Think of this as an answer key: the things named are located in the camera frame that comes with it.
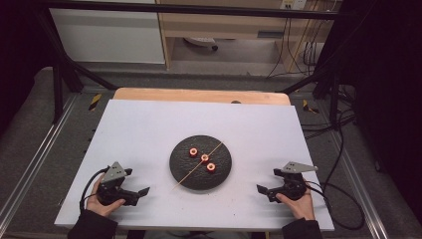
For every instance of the light wooden desk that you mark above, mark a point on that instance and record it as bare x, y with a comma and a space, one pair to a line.
229, 25

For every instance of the white cabinet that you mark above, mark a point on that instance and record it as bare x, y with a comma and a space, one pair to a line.
106, 36

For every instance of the office chair caster base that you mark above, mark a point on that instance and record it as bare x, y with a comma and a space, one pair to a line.
200, 41

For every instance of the light wooden table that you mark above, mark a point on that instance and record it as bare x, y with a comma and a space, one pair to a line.
199, 95

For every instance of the black metal frame crossbar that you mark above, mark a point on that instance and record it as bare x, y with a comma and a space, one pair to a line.
199, 10

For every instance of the person's right hand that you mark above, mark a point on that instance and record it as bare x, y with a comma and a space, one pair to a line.
302, 207

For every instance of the round black textured plate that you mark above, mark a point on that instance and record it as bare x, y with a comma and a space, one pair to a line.
185, 169

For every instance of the black curtain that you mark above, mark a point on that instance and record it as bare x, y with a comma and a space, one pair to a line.
388, 83

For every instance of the thin wooden skewer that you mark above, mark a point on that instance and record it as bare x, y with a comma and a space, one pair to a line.
187, 175

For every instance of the white board sheet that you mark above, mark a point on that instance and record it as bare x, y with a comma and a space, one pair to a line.
139, 139

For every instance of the aluminium rail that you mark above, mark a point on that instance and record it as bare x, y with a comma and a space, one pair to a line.
361, 186
36, 159

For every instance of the white wall socket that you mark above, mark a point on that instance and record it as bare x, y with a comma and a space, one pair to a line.
293, 4

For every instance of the black metal frame leg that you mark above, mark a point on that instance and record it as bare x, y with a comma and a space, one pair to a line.
58, 89
334, 96

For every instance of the yellow black tape strip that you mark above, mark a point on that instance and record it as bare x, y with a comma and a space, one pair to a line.
95, 102
309, 107

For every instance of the person's left hand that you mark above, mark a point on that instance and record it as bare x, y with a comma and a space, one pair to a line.
99, 208

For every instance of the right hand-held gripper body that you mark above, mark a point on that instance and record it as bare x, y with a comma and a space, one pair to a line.
293, 187

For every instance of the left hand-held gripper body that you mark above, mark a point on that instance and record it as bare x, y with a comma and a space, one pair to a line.
114, 172

